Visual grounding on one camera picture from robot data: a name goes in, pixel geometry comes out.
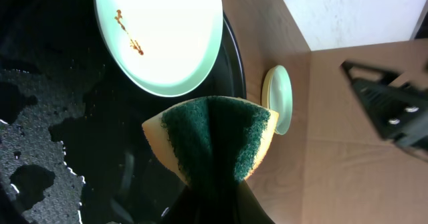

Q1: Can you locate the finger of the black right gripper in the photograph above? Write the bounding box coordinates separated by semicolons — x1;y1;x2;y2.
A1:
340;61;427;150

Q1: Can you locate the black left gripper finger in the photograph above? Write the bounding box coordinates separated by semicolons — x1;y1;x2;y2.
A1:
160;187;214;224
214;181;274;224

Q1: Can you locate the yellow green scrub sponge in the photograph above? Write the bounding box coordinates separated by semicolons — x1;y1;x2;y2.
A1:
142;96;279;193

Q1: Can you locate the mint green plate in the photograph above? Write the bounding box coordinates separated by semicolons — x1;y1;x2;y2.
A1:
268;65;293;135
94;0;223;97

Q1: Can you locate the yellow plate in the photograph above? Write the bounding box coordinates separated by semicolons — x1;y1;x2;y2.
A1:
261;67;276;109

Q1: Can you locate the round black tray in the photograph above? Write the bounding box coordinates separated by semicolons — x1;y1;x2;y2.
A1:
0;0;247;224

